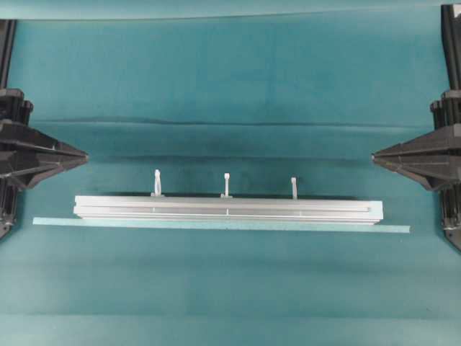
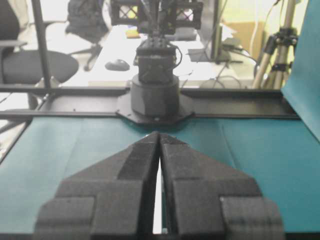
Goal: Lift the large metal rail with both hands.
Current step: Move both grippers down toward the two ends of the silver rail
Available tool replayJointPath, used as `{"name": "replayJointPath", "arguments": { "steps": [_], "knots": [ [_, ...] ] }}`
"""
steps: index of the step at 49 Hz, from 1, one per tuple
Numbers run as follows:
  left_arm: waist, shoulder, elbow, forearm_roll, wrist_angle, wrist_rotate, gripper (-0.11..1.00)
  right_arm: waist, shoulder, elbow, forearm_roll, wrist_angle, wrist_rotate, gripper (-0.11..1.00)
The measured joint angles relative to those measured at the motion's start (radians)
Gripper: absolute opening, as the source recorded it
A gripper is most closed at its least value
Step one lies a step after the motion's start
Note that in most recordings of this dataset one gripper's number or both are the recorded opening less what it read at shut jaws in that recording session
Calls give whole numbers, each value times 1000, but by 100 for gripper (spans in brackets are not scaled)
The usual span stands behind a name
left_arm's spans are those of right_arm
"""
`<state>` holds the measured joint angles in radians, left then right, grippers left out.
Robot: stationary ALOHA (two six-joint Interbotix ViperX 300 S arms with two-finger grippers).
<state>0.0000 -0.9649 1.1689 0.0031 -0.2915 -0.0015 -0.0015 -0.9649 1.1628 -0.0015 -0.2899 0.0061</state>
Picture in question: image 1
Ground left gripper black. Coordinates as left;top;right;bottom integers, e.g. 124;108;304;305
0;89;89;190

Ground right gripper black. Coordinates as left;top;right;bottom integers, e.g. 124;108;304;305
372;89;461;191

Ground large aluminium rail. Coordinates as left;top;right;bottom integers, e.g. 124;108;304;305
73;195;384;223

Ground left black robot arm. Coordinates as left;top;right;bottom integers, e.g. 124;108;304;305
1;19;89;190

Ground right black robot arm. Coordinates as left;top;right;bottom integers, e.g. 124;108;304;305
372;4;460;192

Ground left white zip tie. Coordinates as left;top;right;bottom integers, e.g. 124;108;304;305
151;169;164;198

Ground white zip tie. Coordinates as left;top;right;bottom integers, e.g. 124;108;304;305
291;177;297;200
220;172;233;198
151;169;164;198

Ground right white zip tie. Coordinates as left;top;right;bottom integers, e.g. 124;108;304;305
291;177;297;200

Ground teal foam strip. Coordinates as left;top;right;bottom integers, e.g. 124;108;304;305
32;217;410;234

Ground teal felt table cover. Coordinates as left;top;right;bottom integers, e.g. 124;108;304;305
1;1;460;345

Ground middle white zip tie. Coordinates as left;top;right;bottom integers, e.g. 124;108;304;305
220;172;233;198

